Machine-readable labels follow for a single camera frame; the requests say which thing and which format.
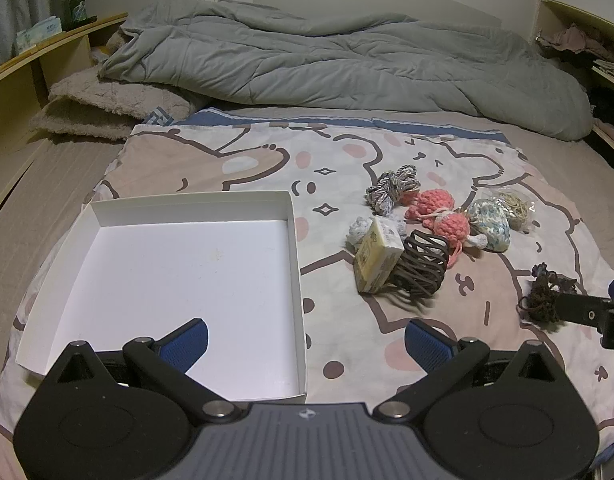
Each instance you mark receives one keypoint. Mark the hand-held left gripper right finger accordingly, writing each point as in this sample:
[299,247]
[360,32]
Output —
[427,342]

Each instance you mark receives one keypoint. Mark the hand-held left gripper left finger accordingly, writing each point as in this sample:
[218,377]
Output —
[187,342]

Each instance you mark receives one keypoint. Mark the dark crochet scrunchie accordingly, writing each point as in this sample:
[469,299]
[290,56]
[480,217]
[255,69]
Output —
[542,300]

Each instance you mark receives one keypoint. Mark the white cardboard box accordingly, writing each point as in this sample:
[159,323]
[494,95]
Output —
[187,285]

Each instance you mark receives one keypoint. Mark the brown hair claw clip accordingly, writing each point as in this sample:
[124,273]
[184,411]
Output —
[422,265]

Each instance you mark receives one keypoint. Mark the small yellow box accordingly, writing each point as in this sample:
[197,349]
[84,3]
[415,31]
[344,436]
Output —
[377,260]

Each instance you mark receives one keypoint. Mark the beige twine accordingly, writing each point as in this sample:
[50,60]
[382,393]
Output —
[514,205]

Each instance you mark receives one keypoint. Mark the floral fabric pouch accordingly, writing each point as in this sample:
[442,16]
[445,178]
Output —
[489,222]

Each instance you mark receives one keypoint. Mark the white lace yarn ball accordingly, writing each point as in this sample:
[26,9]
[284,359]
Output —
[359,230]

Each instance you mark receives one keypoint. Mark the pink white crochet toy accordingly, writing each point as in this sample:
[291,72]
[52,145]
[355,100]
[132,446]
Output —
[429,205]

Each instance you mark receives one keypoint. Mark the cartoon printed blanket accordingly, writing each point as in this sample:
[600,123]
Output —
[267,170]

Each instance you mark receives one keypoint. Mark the blue plaid cloth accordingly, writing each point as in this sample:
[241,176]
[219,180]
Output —
[159,117]

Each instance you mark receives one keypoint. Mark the pink crumpled clothes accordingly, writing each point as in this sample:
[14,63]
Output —
[572,40]

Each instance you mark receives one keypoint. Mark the beige fluffy blanket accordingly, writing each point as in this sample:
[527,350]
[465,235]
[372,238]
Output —
[97,100]

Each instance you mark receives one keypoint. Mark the wooden clothes shelf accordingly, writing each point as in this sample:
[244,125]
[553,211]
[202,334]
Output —
[552,15]

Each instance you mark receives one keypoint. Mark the grey duvet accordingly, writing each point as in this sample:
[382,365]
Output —
[337,60]

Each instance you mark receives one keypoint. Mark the long wooden bedside shelf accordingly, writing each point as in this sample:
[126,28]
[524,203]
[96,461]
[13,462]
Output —
[17,90]

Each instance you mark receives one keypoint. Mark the tissue pack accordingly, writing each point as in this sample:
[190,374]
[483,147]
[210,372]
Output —
[37,32]

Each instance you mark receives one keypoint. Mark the green glass bottle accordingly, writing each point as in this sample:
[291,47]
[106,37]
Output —
[76,2]

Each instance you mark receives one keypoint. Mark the grey curtain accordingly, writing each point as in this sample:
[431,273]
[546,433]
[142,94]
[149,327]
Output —
[7,15]

